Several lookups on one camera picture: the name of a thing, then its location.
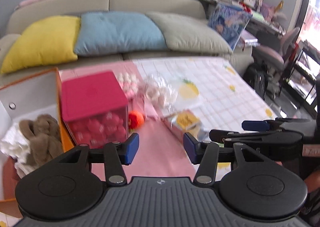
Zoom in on black backpack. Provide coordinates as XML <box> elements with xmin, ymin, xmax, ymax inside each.
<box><xmin>243</xmin><ymin>62</ymin><xmax>269</xmax><ymax>101</ymax></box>

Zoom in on yellow pillow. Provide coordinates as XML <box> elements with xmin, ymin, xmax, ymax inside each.
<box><xmin>0</xmin><ymin>15</ymin><xmax>82</xmax><ymax>75</ymax></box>

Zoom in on light blue pillow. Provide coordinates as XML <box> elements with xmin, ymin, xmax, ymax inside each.
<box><xmin>74</xmin><ymin>12</ymin><xmax>167</xmax><ymax>56</ymax></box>

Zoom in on pink desk chair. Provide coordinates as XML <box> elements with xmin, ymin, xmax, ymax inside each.
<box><xmin>252</xmin><ymin>27</ymin><xmax>300</xmax><ymax>97</ymax></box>

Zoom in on beige fabric sofa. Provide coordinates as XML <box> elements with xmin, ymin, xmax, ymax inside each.
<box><xmin>0</xmin><ymin>0</ymin><xmax>253</xmax><ymax>77</ymax></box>

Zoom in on brown plush toy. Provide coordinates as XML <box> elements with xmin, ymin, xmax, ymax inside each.
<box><xmin>19</xmin><ymin>114</ymin><xmax>63</xmax><ymax>167</ymax></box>

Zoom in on red lidded clear box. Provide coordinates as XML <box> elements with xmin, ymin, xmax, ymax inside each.
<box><xmin>61</xmin><ymin>71</ymin><xmax>129</xmax><ymax>149</ymax></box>

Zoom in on orange cardboard box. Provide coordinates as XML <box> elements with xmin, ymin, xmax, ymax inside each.
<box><xmin>0</xmin><ymin>67</ymin><xmax>75</xmax><ymax>219</ymax></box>

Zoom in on printed cartoon pillow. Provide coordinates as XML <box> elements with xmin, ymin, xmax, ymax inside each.
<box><xmin>208</xmin><ymin>4</ymin><xmax>253</xmax><ymax>51</ymax></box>

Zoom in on black metal rack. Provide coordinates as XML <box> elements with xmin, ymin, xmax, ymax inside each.
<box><xmin>285</xmin><ymin>40</ymin><xmax>320</xmax><ymax>117</ymax></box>

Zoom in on yellow snack packet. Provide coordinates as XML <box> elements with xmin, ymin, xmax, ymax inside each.
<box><xmin>162</xmin><ymin>110</ymin><xmax>202</xmax><ymax>140</ymax></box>

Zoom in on white ruffled cloth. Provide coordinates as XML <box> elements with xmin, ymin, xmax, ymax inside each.
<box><xmin>0</xmin><ymin>123</ymin><xmax>33</xmax><ymax>177</ymax></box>

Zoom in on pink gift bag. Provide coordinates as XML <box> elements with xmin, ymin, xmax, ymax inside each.
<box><xmin>241</xmin><ymin>30</ymin><xmax>258</xmax><ymax>51</ymax></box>

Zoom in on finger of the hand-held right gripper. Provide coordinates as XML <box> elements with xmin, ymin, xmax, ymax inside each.
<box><xmin>209</xmin><ymin>129</ymin><xmax>270</xmax><ymax>148</ymax></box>
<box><xmin>242</xmin><ymin>118</ymin><xmax>285</xmax><ymax>131</ymax></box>

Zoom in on checked fruit print tablecloth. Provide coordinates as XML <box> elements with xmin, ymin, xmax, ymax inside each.
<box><xmin>0</xmin><ymin>57</ymin><xmax>282</xmax><ymax>227</ymax></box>

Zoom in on clear plastic bag white contents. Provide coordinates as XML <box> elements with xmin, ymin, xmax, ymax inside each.
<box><xmin>144</xmin><ymin>73</ymin><xmax>179</xmax><ymax>112</ymax></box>

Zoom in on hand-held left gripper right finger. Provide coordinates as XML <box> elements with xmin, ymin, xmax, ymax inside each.
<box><xmin>183</xmin><ymin>132</ymin><xmax>269</xmax><ymax>187</ymax></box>

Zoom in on orange red toy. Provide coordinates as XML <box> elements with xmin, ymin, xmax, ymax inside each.
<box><xmin>128</xmin><ymin>110</ymin><xmax>145</xmax><ymax>130</ymax></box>

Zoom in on beige pillow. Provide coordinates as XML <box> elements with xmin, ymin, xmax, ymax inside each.
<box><xmin>145</xmin><ymin>12</ymin><xmax>234</xmax><ymax>54</ymax></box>

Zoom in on pink mat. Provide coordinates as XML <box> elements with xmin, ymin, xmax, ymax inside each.
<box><xmin>59</xmin><ymin>62</ymin><xmax>198</xmax><ymax>185</ymax></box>

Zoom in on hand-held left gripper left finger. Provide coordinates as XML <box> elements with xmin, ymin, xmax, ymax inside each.
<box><xmin>56</xmin><ymin>133</ymin><xmax>140</xmax><ymax>187</ymax></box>

